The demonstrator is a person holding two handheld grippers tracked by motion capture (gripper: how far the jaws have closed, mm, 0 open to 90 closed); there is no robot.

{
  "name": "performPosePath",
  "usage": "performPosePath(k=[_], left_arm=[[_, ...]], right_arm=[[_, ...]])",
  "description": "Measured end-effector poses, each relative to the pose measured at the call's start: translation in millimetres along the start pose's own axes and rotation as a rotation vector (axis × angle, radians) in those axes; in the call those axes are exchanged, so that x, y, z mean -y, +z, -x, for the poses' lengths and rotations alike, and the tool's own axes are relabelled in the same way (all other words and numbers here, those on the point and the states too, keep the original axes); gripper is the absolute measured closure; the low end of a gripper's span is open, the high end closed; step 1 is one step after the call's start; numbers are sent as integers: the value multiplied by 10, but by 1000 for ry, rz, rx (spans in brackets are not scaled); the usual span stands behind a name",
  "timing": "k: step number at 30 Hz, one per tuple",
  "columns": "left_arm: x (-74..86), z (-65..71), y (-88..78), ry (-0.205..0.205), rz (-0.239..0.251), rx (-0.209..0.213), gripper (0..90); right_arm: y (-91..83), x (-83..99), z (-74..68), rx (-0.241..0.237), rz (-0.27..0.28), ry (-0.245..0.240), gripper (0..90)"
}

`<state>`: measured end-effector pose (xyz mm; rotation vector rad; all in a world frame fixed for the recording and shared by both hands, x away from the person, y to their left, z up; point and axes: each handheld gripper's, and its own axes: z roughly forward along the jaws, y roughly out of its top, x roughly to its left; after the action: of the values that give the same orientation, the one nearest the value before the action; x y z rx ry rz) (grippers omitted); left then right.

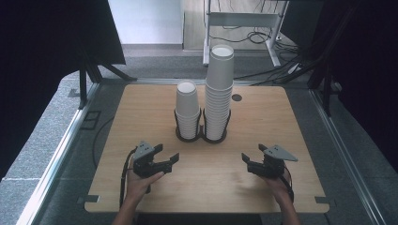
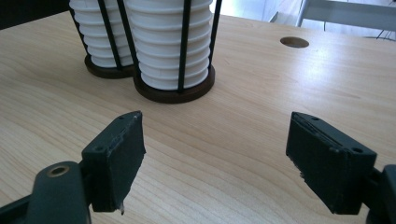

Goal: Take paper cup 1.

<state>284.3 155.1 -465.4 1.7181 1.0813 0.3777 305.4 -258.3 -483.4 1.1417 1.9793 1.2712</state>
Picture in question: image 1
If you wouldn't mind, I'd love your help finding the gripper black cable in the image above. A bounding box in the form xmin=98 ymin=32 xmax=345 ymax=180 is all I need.
xmin=283 ymin=165 xmax=296 ymax=203
xmin=118 ymin=146 xmax=139 ymax=209

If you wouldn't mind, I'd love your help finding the white metal desk frame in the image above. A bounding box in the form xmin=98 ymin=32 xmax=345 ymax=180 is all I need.
xmin=202 ymin=0 xmax=290 ymax=68

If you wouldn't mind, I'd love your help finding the bundle of black floor cables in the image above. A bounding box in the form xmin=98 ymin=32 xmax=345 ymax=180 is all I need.
xmin=209 ymin=24 xmax=314 ymax=85

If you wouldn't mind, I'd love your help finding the black wire cup holder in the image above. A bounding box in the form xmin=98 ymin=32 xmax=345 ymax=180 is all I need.
xmin=173 ymin=107 xmax=233 ymax=144

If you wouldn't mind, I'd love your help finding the person's left hand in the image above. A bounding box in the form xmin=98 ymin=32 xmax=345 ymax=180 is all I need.
xmin=125 ymin=167 xmax=165 ymax=204

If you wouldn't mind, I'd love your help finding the dark floor outlet plate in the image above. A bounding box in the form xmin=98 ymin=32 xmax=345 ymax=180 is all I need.
xmin=79 ymin=110 xmax=101 ymax=130

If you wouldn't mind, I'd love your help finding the silver metal floor rail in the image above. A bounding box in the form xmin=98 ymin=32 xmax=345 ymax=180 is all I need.
xmin=308 ymin=88 xmax=389 ymax=225
xmin=15 ymin=82 xmax=101 ymax=225

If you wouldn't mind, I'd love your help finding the white power strip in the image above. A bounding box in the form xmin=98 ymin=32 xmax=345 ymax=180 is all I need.
xmin=287 ymin=62 xmax=303 ymax=75

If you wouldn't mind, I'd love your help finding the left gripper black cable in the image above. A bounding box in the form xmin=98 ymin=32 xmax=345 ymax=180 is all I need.
xmin=118 ymin=146 xmax=139 ymax=209

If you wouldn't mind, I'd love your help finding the black curtain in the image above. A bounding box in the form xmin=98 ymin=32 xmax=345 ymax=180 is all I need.
xmin=0 ymin=0 xmax=126 ymax=179
xmin=281 ymin=0 xmax=398 ymax=173

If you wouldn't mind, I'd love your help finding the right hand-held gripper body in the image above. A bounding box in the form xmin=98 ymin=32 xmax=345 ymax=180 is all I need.
xmin=247 ymin=143 xmax=299 ymax=180

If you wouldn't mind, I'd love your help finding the black metal stand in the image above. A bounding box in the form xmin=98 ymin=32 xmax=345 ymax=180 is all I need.
xmin=78 ymin=46 xmax=138 ymax=111
xmin=308 ymin=62 xmax=332 ymax=116

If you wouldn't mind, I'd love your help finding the short stack of white cups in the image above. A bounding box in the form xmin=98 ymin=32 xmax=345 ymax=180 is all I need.
xmin=174 ymin=80 xmax=202 ymax=141

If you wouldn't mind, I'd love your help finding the person's right hand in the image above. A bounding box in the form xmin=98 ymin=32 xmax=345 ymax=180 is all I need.
xmin=259 ymin=167 xmax=294 ymax=204

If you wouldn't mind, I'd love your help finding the tall stack of white cups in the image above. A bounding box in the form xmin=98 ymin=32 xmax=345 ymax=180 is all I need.
xmin=204 ymin=44 xmax=235 ymax=142

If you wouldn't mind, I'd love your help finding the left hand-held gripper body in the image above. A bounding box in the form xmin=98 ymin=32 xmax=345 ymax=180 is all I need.
xmin=132 ymin=140 xmax=173 ymax=179

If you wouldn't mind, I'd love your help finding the thin black floor cable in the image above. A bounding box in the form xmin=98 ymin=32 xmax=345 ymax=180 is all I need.
xmin=92 ymin=116 xmax=115 ymax=170

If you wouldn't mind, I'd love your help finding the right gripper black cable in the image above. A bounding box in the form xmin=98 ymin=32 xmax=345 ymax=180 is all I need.
xmin=283 ymin=165 xmax=296 ymax=203

